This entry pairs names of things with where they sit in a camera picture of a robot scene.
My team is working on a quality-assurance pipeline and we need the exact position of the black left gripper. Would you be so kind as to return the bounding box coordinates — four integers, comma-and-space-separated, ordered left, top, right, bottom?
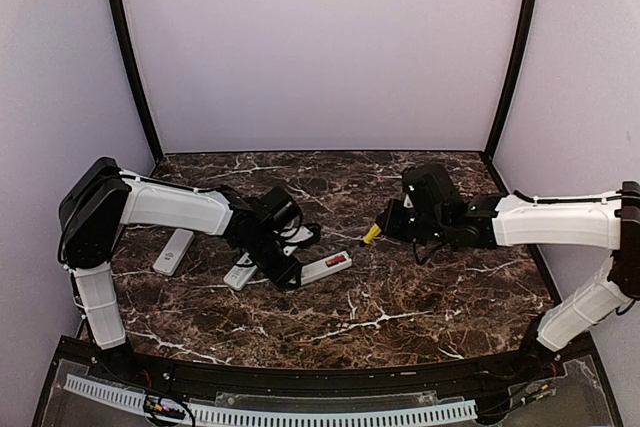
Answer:
239, 230, 303, 288

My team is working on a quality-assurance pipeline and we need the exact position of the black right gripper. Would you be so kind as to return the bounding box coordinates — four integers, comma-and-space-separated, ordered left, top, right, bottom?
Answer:
377, 197, 449, 245

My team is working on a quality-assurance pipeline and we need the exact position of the yellow handled screwdriver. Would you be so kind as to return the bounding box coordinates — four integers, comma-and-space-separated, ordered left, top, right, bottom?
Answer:
360, 224, 383, 246

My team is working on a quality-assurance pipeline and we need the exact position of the white button remote control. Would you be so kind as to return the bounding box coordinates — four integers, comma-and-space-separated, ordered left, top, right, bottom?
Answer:
301, 251, 353, 286

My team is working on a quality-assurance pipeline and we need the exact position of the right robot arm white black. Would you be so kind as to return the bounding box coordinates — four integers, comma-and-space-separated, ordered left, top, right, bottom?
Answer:
365, 164, 639, 381

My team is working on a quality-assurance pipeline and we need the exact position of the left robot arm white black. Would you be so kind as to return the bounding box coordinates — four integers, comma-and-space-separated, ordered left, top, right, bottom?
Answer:
57, 157, 302, 383

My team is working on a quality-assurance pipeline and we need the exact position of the white remote with barcode label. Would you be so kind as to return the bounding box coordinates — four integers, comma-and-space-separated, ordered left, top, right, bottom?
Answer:
223, 253, 258, 291

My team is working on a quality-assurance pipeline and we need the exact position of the plain white slim remote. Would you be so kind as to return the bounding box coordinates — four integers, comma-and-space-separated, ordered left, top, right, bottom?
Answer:
152, 229, 194, 276

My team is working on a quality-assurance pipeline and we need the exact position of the red blue battery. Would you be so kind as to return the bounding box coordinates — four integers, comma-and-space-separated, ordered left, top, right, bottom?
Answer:
325, 255, 348, 268

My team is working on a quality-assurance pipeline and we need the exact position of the white slotted cable duct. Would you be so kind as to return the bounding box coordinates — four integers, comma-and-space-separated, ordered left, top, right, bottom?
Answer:
63, 374, 477, 426

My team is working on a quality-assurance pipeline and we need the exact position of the right black frame post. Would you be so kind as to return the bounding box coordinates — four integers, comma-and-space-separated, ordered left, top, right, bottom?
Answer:
483, 0, 536, 164

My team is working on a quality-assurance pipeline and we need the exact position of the black frame post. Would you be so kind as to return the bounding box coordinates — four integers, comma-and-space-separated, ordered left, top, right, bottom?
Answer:
483, 0, 536, 164
108, 0, 164, 165

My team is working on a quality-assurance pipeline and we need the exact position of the left black frame post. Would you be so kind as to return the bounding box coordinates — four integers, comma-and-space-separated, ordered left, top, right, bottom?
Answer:
108, 0, 164, 165

